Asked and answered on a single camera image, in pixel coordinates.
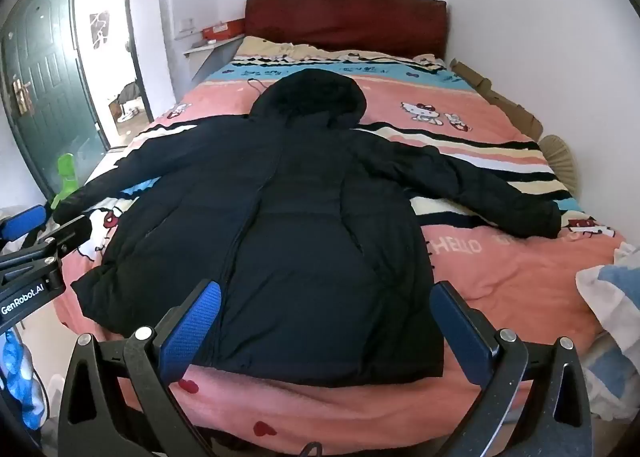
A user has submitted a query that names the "brown cardboard sheet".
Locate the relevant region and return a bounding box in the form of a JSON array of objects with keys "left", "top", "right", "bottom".
[{"left": 450, "top": 57, "right": 545, "bottom": 140}]

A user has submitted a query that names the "red box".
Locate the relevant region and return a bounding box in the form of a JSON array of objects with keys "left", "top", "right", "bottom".
[{"left": 201, "top": 22, "right": 246, "bottom": 40}]

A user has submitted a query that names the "white bedside shelf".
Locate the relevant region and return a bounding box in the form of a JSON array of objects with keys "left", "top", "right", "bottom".
[{"left": 182, "top": 34, "right": 246, "bottom": 83}]

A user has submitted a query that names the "dark red headboard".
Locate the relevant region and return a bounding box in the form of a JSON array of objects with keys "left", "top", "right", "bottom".
[{"left": 244, "top": 0, "right": 448, "bottom": 60}]

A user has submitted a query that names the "green door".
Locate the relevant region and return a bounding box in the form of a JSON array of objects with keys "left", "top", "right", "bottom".
[{"left": 0, "top": 0, "right": 108, "bottom": 198}]

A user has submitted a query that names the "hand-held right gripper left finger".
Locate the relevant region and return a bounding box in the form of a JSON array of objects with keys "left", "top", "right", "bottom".
[{"left": 57, "top": 279, "right": 223, "bottom": 457}]

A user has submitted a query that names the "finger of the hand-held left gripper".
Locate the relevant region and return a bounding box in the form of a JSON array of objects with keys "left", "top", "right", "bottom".
[
  {"left": 37, "top": 214, "right": 92, "bottom": 259},
  {"left": 0, "top": 204, "right": 49, "bottom": 260}
]

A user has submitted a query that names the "woven hand fan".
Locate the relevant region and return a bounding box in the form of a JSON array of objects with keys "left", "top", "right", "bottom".
[{"left": 539, "top": 134, "right": 581, "bottom": 193}]

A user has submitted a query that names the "blue and white bag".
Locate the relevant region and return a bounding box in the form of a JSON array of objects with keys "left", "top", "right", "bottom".
[{"left": 0, "top": 329, "right": 48, "bottom": 433}]

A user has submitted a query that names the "green plastic object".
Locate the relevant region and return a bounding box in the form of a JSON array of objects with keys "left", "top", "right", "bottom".
[{"left": 50, "top": 153, "right": 81, "bottom": 210}]

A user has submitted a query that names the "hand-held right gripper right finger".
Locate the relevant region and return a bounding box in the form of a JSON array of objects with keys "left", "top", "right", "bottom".
[{"left": 429, "top": 281, "right": 593, "bottom": 457}]

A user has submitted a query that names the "white and blue cloth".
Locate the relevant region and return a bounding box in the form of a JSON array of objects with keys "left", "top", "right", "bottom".
[{"left": 575, "top": 239, "right": 640, "bottom": 418}]

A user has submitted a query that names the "grey paper door decoration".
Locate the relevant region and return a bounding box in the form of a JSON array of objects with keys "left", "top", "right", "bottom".
[{"left": 89, "top": 11, "right": 111, "bottom": 50}]

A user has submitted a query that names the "brass door handle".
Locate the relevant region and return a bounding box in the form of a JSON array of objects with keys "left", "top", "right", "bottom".
[{"left": 12, "top": 78, "right": 36, "bottom": 114}]

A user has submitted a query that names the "pink striped printed blanket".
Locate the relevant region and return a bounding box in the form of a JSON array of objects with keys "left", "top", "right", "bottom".
[{"left": 52, "top": 34, "right": 628, "bottom": 457}]

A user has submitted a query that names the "black hooded jacket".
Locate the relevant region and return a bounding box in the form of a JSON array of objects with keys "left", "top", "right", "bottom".
[{"left": 52, "top": 68, "right": 562, "bottom": 387}]

